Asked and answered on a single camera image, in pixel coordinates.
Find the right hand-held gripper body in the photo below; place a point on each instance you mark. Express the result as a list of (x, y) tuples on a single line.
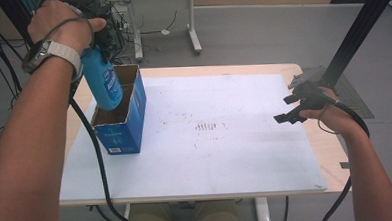
[(311, 93)]

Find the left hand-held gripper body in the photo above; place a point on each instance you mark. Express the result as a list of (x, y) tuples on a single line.
[(103, 31)]

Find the blue bottle with white cap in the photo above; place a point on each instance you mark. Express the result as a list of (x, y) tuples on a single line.
[(102, 83)]

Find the blue cardboard box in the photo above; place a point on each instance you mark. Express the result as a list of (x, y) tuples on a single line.
[(125, 135)]

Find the person's right hand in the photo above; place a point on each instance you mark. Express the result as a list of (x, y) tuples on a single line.
[(334, 116)]

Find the person's left hand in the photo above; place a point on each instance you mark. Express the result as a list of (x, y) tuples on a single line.
[(63, 26)]

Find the grey electronic equipment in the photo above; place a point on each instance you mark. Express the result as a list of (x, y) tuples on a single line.
[(116, 20)]

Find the wristwatch with white band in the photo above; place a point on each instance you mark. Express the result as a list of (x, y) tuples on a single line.
[(56, 53)]

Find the white board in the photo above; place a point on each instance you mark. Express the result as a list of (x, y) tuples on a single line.
[(219, 163)]

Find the white-legged desk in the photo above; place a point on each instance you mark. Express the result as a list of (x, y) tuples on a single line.
[(192, 24)]

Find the white table leg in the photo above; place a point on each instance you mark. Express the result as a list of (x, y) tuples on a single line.
[(262, 211), (126, 213)]

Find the person's right leg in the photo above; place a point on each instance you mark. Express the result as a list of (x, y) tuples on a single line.
[(220, 216)]

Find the person's leg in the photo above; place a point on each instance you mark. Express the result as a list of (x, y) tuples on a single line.
[(152, 219), (220, 216)]

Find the person's left leg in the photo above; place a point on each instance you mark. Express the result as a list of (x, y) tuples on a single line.
[(152, 219)]

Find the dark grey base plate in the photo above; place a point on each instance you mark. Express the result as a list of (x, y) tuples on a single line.
[(353, 97)]

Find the black metal stand post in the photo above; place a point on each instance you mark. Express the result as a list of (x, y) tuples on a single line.
[(357, 33)]

